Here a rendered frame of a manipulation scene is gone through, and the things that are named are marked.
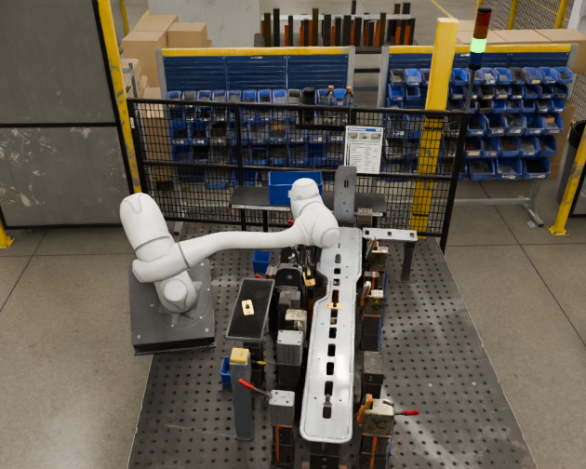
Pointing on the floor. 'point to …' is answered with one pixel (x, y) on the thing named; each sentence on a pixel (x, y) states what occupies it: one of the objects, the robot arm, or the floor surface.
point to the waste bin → (570, 155)
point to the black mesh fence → (289, 158)
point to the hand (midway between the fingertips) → (308, 270)
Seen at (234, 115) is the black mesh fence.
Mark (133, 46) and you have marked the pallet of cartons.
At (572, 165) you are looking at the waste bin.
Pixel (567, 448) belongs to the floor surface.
